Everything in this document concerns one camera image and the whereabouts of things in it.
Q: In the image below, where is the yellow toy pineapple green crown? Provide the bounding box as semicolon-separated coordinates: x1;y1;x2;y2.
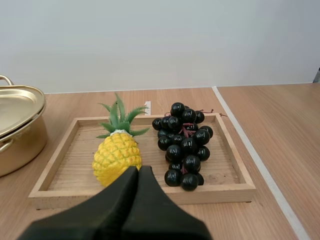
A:
91;92;151;188

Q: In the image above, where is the shallow wooden tray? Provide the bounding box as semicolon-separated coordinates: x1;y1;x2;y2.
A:
28;112;257;210

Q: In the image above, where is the bunch of dark toy grapes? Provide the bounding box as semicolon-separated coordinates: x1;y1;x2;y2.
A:
151;101;215;192

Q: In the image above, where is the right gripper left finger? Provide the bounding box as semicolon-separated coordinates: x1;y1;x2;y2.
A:
16;166;139;240

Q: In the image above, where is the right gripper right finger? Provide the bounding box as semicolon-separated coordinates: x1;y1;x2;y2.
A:
121;164;213;240

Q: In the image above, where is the gold lid with black knob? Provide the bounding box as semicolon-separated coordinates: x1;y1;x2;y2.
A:
0;84;47;140

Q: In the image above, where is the gold pot with two handles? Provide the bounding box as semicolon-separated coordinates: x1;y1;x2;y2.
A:
0;74;48;177

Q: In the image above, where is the white backdrop board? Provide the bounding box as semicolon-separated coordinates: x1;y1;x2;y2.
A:
0;0;320;95

